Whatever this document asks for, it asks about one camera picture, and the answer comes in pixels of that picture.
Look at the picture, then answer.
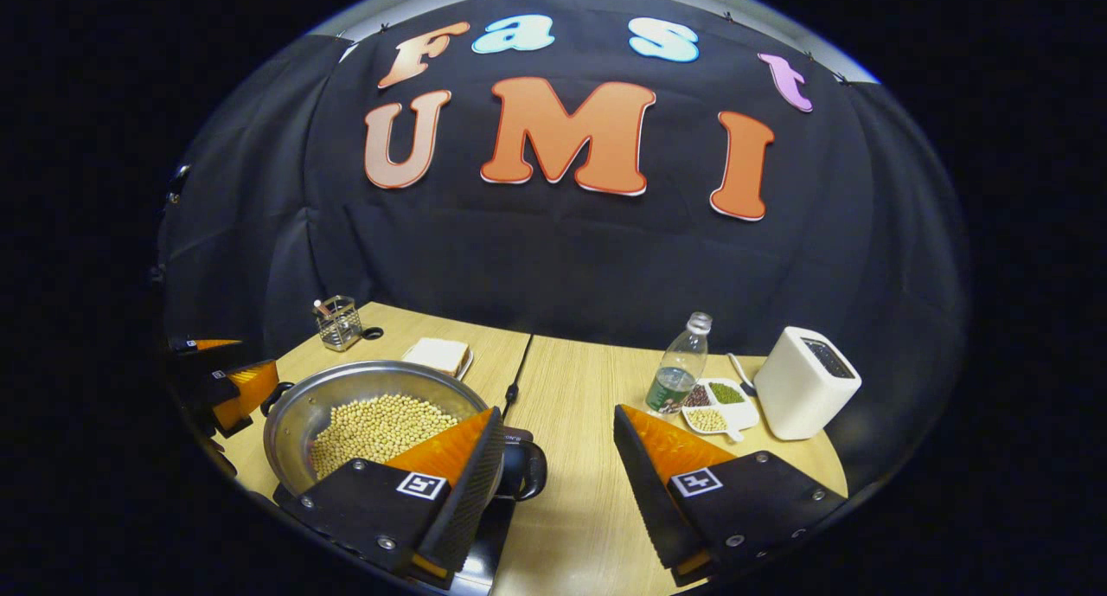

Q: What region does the sandwich on white plate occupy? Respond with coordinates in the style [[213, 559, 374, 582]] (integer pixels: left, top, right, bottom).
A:
[[400, 337, 474, 381]]

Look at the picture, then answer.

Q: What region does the white divided dish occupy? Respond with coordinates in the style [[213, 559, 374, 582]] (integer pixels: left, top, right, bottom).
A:
[[681, 377, 760, 444]]

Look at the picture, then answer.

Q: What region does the black backdrop cloth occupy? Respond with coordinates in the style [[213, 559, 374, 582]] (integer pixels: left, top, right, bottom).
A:
[[156, 0, 969, 493]]

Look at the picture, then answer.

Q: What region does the stainless steel pot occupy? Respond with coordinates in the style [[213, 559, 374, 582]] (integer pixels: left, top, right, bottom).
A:
[[262, 360, 548, 503]]

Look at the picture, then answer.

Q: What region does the clear plastic water bottle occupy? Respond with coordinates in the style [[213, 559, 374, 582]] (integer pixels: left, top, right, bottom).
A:
[[645, 311, 713, 415]]

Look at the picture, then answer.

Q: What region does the soybeans heap in pot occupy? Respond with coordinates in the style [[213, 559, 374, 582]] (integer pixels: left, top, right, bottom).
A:
[[310, 394, 460, 480]]

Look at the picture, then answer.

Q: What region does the spoon with white handle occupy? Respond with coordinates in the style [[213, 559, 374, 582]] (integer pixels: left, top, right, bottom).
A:
[[726, 352, 758, 398]]

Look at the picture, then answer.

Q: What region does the small wire basket holder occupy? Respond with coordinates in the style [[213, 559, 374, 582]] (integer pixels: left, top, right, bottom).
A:
[[313, 296, 364, 352]]

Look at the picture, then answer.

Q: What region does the white toaster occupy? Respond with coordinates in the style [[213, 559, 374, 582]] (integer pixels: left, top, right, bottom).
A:
[[754, 326, 863, 441]]

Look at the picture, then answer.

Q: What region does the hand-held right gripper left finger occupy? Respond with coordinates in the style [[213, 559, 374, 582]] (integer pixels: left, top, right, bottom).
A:
[[277, 406, 507, 584]]

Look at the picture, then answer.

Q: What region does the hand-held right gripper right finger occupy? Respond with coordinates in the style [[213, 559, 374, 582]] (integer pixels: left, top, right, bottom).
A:
[[612, 403, 848, 584]]

